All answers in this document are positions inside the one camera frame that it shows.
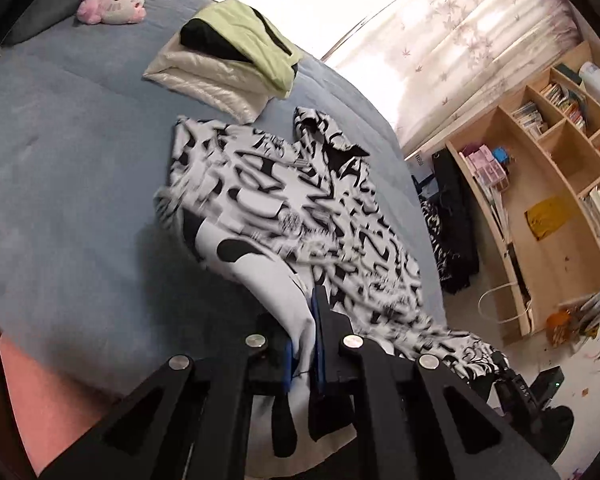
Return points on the pink and white cat plush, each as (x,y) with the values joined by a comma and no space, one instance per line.
(115,2)

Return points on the orange bag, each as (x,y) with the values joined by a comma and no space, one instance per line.
(559,327)

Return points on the black and white printed jacket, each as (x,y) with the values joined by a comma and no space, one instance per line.
(290,210)

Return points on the black white patterned cloth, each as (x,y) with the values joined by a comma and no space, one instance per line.
(432,220)

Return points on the white cardboard box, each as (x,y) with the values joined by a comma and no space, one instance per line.
(420,170)

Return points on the folded cream shiny jacket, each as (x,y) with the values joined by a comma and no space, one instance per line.
(205,80)

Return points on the yellow cloth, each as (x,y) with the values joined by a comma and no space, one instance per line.
(547,220)

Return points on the small black bag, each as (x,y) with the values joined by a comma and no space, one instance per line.
(555,432)

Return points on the sheer floral curtain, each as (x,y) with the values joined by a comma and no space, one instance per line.
(455,35)

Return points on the stack of pink boxes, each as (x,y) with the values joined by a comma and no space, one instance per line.
(482,165)

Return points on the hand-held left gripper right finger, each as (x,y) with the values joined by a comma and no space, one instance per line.
(320,340)

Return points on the small blue box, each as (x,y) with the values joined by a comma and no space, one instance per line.
(502,156)

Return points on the black box device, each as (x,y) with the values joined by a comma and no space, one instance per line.
(551,382)

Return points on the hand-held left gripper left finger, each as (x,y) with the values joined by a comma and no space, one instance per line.
(286,360)

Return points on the bed with blue sheet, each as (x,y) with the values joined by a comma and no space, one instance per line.
(80,185)

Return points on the blue grey pillow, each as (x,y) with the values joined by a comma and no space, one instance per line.
(35,5)

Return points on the black garment by shelf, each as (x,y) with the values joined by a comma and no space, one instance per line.
(457,220)

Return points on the wooden bookshelf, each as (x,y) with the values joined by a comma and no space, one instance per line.
(555,260)

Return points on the person's pink trouser leg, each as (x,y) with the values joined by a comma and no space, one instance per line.
(45,400)

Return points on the folded light green jacket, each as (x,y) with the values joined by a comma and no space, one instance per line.
(250,42)

